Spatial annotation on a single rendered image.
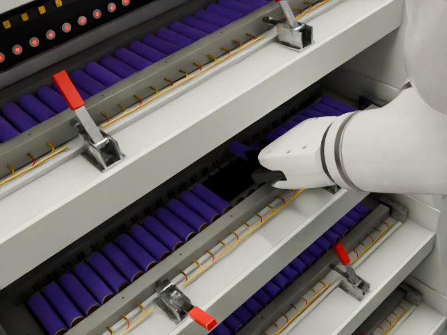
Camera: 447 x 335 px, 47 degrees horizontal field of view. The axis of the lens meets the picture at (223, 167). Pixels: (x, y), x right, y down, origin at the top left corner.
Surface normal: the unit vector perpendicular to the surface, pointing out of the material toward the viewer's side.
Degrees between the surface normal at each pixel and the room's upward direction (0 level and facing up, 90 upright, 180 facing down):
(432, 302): 90
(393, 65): 90
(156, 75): 105
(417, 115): 26
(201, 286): 15
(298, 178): 92
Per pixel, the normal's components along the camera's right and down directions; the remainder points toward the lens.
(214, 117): 0.66, 0.43
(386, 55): -0.74, 0.51
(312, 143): -0.48, -0.79
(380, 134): -0.83, -0.28
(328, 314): -0.13, -0.75
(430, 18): -0.93, 0.37
